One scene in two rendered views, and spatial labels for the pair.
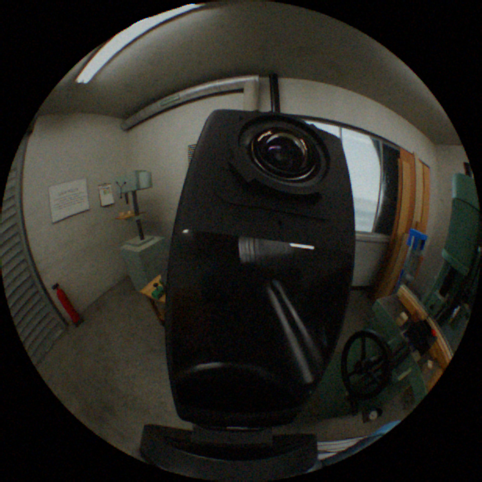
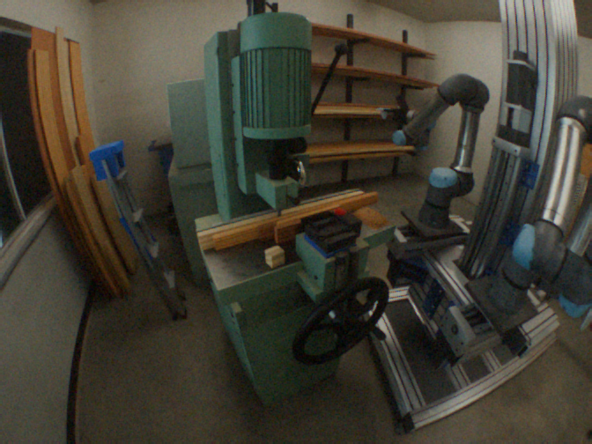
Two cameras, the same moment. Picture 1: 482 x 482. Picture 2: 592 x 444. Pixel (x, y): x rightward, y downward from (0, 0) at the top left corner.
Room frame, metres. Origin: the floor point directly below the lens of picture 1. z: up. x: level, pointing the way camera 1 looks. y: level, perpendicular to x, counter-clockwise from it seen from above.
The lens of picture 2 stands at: (0.37, -0.18, 1.32)
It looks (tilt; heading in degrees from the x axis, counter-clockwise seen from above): 30 degrees down; 235
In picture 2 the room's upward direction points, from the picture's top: straight up
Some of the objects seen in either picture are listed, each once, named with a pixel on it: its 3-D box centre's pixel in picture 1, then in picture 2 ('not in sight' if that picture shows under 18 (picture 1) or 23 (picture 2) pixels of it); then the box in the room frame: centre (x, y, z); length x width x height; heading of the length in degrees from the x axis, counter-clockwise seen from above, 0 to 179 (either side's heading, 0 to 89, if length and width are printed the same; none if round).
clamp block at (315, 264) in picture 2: (408, 348); (331, 254); (-0.01, -0.56, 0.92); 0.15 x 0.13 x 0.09; 175
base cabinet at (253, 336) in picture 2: (373, 372); (272, 315); (0.02, -0.88, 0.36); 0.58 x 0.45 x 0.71; 85
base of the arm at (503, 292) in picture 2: not in sight; (511, 285); (-0.40, -0.12, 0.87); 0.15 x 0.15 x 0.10
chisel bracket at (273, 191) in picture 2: (437, 302); (276, 189); (0.02, -0.78, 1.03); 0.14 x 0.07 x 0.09; 85
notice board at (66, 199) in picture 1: (68, 198); not in sight; (0.96, 2.12, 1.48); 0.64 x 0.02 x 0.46; 168
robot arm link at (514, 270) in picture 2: not in sight; (529, 256); (-0.39, -0.11, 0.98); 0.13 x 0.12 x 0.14; 88
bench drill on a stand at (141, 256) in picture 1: (142, 235); not in sight; (1.43, 1.25, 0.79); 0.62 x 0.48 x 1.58; 76
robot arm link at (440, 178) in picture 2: not in sight; (442, 185); (-0.63, -0.56, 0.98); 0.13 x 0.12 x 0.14; 167
